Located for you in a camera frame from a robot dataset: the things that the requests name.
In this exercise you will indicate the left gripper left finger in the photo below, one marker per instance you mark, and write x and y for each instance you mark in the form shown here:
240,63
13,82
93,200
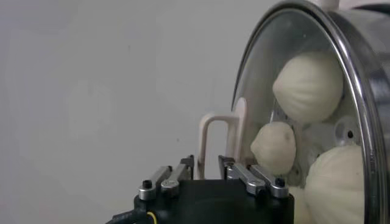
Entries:
167,179

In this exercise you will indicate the white steamed baozi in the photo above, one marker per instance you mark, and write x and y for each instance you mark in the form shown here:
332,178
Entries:
274,149
335,185
307,88

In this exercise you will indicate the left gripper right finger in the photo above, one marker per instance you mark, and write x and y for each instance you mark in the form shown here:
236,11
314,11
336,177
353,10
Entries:
253,179

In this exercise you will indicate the perforated steel steamer basket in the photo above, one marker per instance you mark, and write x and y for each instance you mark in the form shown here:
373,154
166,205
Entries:
377,61

